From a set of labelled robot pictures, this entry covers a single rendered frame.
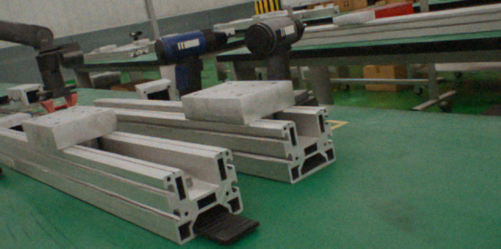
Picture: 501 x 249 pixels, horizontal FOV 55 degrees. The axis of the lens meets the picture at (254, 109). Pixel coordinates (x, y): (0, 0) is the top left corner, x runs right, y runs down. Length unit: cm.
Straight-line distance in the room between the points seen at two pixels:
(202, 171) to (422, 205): 27
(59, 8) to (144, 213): 1224
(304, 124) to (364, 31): 156
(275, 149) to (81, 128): 34
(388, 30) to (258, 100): 153
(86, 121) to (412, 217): 54
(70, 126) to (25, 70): 1168
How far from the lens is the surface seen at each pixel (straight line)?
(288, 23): 95
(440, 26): 207
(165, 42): 113
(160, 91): 137
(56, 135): 84
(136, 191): 63
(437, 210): 57
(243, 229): 57
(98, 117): 86
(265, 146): 70
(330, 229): 55
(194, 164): 64
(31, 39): 151
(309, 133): 73
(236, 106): 71
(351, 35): 232
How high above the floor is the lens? 103
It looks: 12 degrees down
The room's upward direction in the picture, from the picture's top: 11 degrees counter-clockwise
